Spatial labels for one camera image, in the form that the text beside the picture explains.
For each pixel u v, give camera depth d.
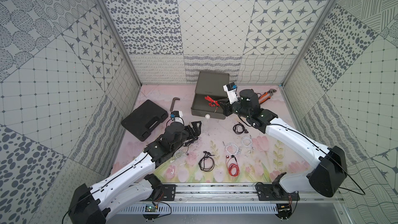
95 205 0.39
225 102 0.69
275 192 0.65
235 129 0.96
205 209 0.70
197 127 0.69
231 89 0.65
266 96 1.14
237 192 0.77
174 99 1.11
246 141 0.92
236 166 0.82
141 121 0.96
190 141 0.90
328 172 0.40
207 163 0.84
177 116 0.70
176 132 0.57
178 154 0.86
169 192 0.74
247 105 0.58
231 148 0.88
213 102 0.79
